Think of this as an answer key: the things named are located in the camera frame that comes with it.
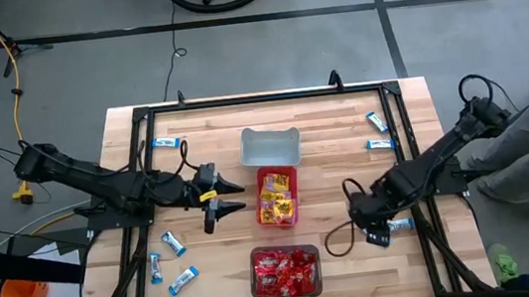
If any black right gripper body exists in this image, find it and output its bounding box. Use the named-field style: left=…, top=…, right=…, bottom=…
left=346, top=186, right=395, bottom=231

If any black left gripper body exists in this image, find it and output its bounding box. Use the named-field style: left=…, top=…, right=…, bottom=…
left=181, top=161, right=226, bottom=237

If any translucent red plastic bin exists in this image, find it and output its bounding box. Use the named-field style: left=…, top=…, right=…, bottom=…
left=250, top=163, right=304, bottom=232

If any light grey plastic bin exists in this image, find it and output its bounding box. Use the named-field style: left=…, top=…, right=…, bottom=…
left=236, top=120, right=306, bottom=173

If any dark smoky clear bin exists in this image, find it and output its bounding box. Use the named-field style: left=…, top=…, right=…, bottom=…
left=246, top=239, right=326, bottom=297

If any black desk leg beam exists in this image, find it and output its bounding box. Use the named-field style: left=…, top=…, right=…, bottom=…
left=0, top=235, right=89, bottom=295

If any orange bucket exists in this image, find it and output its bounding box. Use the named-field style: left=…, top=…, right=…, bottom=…
left=0, top=274, right=51, bottom=297

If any black tripod stand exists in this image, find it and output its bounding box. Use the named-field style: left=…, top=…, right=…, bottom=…
left=0, top=0, right=57, bottom=79

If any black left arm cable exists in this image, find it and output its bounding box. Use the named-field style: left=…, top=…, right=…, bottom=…
left=171, top=139, right=195, bottom=178

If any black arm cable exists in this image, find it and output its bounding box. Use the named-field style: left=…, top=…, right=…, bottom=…
left=456, top=71, right=496, bottom=107
left=171, top=139, right=195, bottom=178

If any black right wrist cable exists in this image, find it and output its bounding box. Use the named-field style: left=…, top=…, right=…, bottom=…
left=318, top=175, right=375, bottom=260

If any black aluminium table frame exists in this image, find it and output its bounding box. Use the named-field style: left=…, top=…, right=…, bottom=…
left=89, top=72, right=467, bottom=297

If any thin black floor cable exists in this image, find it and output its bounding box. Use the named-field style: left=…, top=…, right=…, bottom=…
left=151, top=0, right=194, bottom=103

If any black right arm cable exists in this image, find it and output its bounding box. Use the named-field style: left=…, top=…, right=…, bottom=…
left=456, top=71, right=496, bottom=107

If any yellow power cable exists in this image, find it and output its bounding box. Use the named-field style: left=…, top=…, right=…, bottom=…
left=0, top=15, right=37, bottom=208

